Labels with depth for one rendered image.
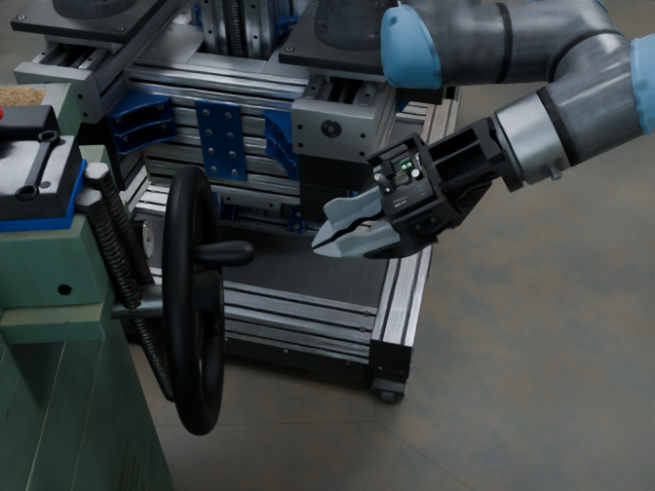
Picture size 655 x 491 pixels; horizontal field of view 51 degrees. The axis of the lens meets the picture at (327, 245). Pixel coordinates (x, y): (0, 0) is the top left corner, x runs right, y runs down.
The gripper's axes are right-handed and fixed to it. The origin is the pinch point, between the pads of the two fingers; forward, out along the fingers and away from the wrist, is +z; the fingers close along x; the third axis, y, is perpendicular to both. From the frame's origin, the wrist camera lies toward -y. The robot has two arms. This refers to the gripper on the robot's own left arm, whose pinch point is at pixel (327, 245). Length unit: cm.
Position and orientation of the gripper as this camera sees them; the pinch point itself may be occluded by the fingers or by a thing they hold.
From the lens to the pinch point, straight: 70.0
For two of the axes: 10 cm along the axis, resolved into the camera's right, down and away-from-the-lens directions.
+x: 3.1, 8.9, -3.3
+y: -4.1, -1.9, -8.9
